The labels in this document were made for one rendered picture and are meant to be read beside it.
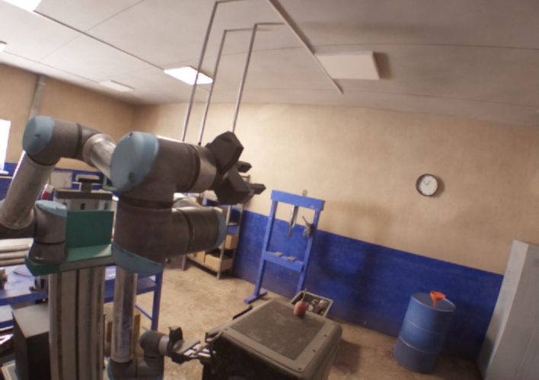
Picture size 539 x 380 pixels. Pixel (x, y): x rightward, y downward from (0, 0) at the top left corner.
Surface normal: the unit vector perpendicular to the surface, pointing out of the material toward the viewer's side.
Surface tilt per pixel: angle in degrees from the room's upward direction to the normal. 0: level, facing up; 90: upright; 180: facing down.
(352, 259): 90
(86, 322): 90
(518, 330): 90
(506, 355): 90
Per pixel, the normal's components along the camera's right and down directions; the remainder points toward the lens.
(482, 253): -0.51, -0.07
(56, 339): 0.86, 0.18
